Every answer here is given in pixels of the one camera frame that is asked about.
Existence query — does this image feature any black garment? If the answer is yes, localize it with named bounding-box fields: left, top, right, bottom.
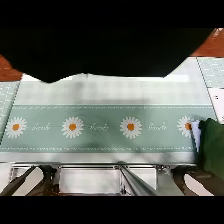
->
left=0, top=27, right=215, bottom=84

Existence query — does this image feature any white garment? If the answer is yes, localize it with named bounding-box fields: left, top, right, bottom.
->
left=190, top=119, right=203, bottom=153

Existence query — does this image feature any dark green garment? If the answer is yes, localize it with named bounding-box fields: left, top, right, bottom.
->
left=196, top=117, right=224, bottom=182

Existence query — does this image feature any silver frame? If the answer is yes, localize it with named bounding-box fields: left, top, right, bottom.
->
left=0, top=161, right=224, bottom=197

